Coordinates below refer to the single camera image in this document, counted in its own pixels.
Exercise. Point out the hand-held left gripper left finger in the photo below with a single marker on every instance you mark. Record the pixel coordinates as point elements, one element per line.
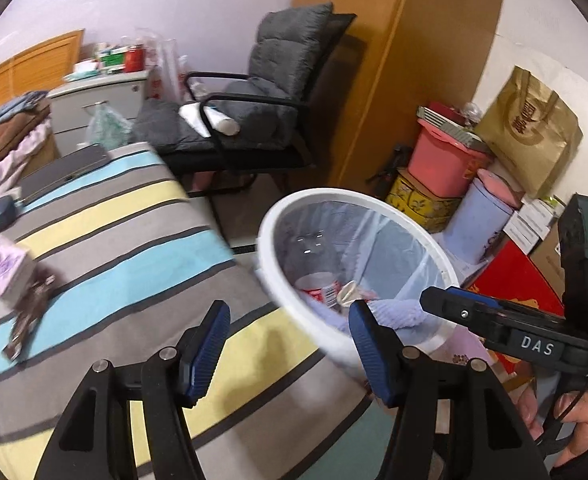
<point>206,352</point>

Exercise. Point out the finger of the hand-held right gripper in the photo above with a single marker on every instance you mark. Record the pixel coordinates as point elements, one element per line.
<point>454,312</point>

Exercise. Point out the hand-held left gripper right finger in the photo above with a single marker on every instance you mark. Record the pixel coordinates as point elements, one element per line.
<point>374,355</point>

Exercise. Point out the clear plastic bottle red label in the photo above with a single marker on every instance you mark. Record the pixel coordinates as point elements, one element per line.
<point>319,290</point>

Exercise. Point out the white round bin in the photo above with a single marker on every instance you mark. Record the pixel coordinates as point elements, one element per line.
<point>270,260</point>

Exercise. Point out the person's right hand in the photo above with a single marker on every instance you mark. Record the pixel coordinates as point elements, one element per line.
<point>584,410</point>

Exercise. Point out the brown cardboard box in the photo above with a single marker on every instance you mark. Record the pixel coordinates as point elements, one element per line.
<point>549,265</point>

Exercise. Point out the pink floral bag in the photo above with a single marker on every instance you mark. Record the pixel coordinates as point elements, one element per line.
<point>456,355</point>

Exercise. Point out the red box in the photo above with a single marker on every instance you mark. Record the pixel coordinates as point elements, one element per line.
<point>514,285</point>

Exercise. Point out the stack of white boxes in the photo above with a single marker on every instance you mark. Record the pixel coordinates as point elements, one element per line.
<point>534,222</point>

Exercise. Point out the translucent bin liner bag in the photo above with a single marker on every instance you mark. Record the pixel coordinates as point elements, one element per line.
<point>399,250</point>

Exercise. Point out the lavender round container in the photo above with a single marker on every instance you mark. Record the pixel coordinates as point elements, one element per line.
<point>479,225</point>

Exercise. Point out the yellow patterned box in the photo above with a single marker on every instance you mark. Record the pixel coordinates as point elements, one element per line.
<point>424,205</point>

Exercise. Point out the striped tablecloth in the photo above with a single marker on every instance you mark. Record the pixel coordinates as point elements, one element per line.
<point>124,260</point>

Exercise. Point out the pink plastic bucket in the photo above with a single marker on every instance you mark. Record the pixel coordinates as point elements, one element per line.
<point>444,165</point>

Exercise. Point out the black tripod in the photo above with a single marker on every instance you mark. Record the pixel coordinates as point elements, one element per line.
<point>391,167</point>

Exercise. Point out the gold paper bag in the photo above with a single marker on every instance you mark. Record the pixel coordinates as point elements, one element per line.
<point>529,130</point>

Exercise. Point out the brown snack wrapper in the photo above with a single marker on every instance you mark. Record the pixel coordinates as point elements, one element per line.
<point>26,320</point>

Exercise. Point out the grey ridged box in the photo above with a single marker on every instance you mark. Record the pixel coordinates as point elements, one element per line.
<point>449,122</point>

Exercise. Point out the purple printed tissue pack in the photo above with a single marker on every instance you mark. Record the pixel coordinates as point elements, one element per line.
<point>4,270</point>

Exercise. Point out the white tube bottle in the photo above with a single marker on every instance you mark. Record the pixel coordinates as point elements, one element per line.
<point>225,124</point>

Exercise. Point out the white cloth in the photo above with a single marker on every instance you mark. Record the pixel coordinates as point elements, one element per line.
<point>194,116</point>

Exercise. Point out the green plastic bag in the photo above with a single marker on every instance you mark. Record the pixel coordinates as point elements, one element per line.
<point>105,127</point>

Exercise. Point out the plain wooden wardrobe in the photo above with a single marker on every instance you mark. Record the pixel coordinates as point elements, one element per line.
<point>424,60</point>

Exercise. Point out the pale pink bed sheet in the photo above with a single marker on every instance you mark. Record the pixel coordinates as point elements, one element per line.
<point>9,165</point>

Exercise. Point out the black chair grey cushion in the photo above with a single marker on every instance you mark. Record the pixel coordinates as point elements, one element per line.
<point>214,75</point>

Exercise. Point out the grey nightstand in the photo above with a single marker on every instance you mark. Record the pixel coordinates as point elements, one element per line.
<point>74,105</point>

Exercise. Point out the clear plastic bag red print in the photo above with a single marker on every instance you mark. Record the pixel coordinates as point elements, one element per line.
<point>169,70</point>

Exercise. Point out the red jar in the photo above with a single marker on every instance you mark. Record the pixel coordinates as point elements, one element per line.
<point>134,60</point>

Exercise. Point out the white teal wipes pack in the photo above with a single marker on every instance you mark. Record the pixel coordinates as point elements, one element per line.
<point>81,69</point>

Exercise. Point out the blue folded clothes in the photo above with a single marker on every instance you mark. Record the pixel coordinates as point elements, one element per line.
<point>16,107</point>

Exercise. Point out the green and white box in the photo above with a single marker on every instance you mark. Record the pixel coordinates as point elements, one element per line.
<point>110,57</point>

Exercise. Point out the wooden headboard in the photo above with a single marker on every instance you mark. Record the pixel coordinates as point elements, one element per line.
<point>34,60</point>

